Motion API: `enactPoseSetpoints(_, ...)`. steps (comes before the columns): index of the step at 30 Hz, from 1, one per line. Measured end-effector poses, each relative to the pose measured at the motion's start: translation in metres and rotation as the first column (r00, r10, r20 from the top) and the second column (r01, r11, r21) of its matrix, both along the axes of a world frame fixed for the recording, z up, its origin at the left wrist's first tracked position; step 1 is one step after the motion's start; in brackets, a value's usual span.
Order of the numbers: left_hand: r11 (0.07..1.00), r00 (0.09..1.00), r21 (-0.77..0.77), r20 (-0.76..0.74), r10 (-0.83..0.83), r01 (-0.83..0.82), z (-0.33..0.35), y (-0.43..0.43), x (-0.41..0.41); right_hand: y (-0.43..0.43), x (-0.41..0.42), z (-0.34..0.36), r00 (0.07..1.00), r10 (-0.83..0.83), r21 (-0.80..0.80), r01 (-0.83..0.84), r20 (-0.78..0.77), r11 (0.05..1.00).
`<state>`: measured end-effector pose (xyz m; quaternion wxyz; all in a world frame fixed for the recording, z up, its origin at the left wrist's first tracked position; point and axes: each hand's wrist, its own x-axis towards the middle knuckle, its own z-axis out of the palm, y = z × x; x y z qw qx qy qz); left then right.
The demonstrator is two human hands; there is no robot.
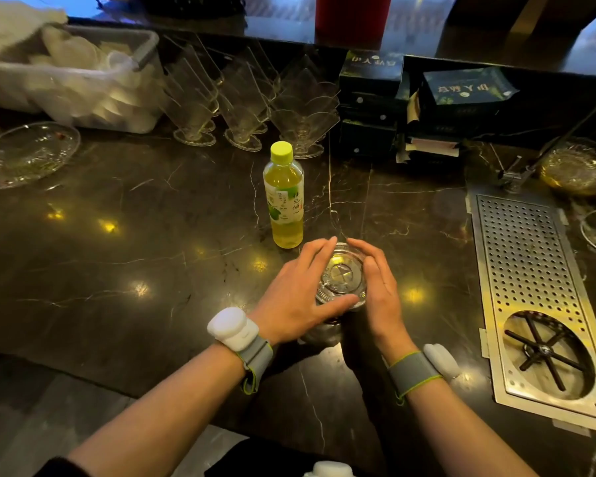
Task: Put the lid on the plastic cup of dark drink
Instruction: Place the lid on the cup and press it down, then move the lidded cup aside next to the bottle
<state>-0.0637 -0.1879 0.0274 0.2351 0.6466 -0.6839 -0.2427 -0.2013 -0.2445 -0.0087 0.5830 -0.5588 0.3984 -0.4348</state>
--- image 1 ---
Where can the person's left hand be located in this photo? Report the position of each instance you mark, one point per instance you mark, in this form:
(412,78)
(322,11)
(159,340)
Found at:
(290,302)

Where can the clear plastic cup with lid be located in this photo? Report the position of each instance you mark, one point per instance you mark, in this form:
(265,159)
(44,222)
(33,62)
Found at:
(342,278)

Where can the person's left forearm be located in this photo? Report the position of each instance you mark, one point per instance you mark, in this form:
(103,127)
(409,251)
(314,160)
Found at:
(169,417)

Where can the white paper slips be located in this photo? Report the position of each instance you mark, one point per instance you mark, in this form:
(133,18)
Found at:
(432,146)

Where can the dark box with leaf print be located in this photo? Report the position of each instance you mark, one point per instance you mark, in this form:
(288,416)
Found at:
(464,86)

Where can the person's right hand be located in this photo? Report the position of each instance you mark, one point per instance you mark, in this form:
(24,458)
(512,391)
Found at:
(385,307)

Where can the white plastic bin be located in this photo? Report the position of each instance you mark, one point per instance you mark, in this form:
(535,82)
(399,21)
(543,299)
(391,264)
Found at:
(79,89)

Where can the clear glass plate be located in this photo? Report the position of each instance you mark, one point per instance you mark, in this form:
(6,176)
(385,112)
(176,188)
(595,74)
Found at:
(25,153)

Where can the steel perforated drip tray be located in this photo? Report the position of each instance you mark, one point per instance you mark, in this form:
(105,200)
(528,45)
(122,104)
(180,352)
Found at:
(526,273)

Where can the white grey left wrist tracker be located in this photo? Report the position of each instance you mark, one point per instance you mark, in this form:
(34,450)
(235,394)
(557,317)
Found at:
(238,335)

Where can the person's right forearm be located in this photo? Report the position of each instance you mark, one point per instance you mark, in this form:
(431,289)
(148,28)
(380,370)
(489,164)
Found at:
(467,437)

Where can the glass bowl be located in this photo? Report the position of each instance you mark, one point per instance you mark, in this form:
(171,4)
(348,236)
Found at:
(578,168)

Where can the person's right thumb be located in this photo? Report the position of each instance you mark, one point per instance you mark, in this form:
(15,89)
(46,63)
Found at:
(371,278)

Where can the red container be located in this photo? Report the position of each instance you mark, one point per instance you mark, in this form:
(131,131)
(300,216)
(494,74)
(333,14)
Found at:
(352,19)

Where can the person's left middle finger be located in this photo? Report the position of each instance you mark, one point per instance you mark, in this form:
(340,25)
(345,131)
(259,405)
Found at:
(308,255)

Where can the white grey wrist tracker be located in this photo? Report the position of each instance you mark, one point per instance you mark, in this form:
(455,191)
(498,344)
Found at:
(238,335)
(419,370)

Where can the rows of clear stemmed glasses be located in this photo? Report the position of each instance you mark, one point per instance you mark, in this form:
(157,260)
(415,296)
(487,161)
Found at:
(248,104)

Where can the white cloth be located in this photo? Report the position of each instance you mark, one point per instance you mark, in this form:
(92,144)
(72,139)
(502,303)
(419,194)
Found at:
(10,24)

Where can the black box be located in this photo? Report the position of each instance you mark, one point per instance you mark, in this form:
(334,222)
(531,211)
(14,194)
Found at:
(372,108)
(371,71)
(365,139)

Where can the person's left thumb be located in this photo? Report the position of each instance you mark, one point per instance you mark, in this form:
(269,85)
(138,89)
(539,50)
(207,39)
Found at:
(340,305)

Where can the green tea bottle yellow cap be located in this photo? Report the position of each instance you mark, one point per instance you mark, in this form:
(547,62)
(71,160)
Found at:
(284,203)

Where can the white chest device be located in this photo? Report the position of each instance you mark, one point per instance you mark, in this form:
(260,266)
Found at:
(328,470)

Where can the white grey right wrist tracker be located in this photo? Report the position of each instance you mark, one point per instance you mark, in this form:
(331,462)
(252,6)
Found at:
(419,370)

